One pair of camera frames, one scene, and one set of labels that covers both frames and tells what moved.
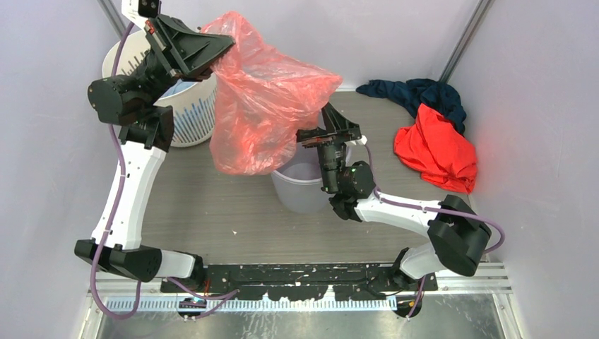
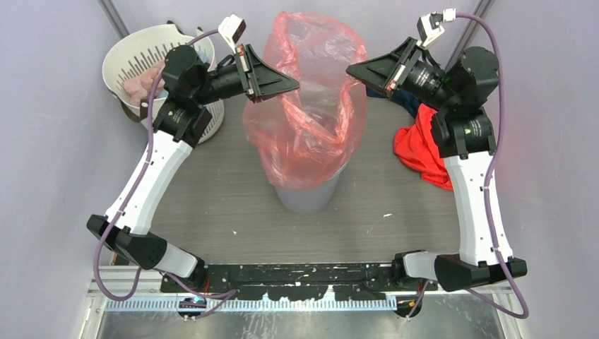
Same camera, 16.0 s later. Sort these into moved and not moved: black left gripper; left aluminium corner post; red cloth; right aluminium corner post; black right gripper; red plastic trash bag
Moved: black right gripper; red plastic trash bag; black left gripper
Not moved: left aluminium corner post; red cloth; right aluminium corner post
